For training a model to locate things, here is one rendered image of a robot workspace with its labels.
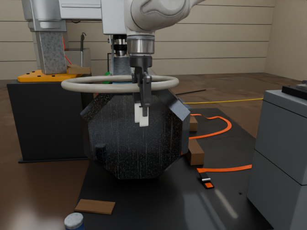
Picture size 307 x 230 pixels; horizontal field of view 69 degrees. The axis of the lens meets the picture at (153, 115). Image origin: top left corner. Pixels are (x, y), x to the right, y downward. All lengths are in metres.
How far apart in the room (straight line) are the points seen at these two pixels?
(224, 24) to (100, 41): 3.72
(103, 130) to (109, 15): 0.75
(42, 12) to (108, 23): 0.81
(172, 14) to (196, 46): 6.67
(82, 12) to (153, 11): 1.69
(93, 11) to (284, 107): 1.67
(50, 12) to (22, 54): 5.01
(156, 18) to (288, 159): 1.10
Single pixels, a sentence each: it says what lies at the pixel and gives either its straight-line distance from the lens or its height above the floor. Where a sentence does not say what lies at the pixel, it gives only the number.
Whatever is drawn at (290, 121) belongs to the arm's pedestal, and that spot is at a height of 0.69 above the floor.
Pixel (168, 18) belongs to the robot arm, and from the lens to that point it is 0.55.
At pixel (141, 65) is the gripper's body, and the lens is 0.72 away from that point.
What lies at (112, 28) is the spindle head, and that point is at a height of 1.16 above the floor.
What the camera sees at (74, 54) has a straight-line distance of 4.57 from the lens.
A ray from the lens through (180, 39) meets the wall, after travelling 7.05.
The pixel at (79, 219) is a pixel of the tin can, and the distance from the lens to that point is 1.43.
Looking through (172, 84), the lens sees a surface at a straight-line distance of 0.85.
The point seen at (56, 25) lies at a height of 1.20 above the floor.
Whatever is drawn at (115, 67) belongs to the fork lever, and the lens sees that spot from 1.37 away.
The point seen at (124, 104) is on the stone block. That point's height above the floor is 0.67.
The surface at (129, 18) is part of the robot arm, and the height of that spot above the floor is 1.15.
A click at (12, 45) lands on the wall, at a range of 7.21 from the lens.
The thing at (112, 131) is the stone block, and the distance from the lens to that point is 1.60.
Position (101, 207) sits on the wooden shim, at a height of 0.03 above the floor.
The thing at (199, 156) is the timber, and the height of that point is 0.10.
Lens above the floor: 1.10
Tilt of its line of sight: 19 degrees down
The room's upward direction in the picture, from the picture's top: straight up
